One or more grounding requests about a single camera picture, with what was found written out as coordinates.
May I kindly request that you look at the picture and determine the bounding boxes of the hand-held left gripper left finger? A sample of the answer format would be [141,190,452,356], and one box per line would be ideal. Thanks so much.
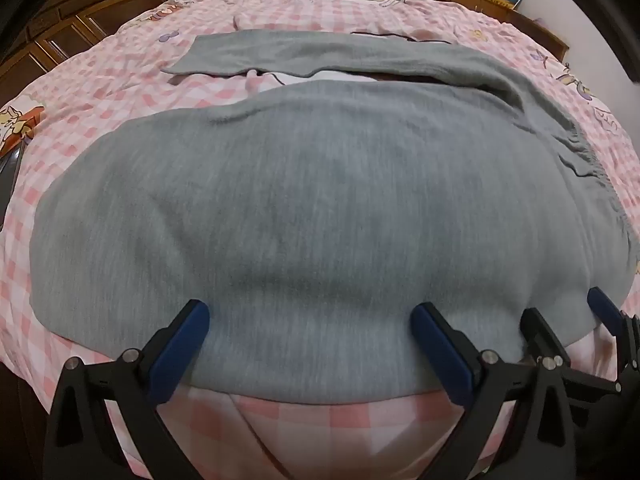
[44,299,211,480]

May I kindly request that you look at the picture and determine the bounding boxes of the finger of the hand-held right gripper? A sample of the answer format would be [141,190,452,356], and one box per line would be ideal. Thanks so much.
[520,307,623,396]
[586,286,640,396]

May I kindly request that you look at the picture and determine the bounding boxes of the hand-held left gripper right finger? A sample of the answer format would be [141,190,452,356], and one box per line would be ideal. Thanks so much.
[410,302,577,480]

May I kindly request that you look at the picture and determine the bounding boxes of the grey pants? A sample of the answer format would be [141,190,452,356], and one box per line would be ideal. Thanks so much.
[30,29,640,393]

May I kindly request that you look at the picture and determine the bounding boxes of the dark flat object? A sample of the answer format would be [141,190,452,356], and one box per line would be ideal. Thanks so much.
[0,142,26,221]

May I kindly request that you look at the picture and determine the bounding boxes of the pink checked cartoon blanket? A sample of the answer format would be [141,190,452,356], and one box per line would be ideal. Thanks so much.
[0,0,640,480]

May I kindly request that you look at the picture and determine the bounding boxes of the dark wooden wardrobe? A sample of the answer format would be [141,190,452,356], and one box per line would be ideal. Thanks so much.
[0,0,163,81]

